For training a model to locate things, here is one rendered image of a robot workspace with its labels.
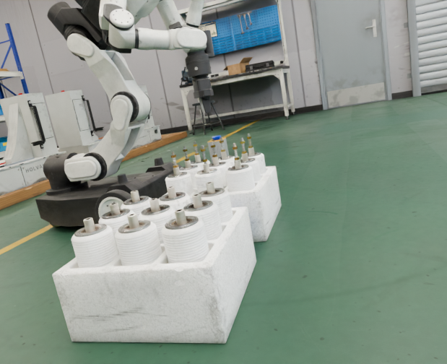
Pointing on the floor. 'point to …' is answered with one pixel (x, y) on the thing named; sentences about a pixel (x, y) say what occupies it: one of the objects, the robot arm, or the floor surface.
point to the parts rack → (0, 82)
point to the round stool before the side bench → (204, 120)
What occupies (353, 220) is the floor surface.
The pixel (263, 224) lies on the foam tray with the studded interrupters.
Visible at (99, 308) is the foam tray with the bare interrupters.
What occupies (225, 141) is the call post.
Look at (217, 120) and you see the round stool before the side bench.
